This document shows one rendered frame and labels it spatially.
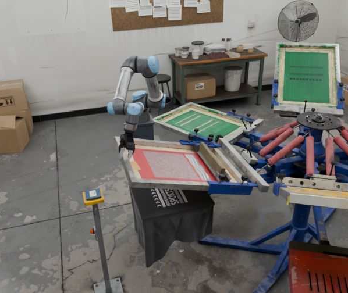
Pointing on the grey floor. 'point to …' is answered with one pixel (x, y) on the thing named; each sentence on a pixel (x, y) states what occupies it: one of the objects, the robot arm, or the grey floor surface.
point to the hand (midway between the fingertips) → (124, 159)
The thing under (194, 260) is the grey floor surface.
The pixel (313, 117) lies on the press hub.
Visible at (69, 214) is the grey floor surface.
